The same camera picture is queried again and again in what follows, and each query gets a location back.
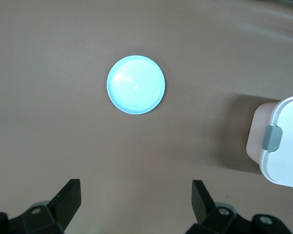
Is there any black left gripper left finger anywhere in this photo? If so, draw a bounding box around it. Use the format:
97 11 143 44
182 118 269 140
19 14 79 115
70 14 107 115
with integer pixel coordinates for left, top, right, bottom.
0 178 82 234

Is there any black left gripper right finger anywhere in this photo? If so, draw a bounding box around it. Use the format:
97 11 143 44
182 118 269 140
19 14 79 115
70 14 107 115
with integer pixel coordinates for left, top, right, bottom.
185 179 288 234

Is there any brown table mat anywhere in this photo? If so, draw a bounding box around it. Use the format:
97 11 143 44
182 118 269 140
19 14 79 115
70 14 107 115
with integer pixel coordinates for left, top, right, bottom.
0 0 293 234

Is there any white lidded storage box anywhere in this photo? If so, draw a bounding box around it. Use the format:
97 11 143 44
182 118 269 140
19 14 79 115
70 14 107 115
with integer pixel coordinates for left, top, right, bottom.
246 95 293 189

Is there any light blue round plate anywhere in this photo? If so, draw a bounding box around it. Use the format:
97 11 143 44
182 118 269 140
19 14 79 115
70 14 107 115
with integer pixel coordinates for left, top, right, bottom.
106 55 167 116

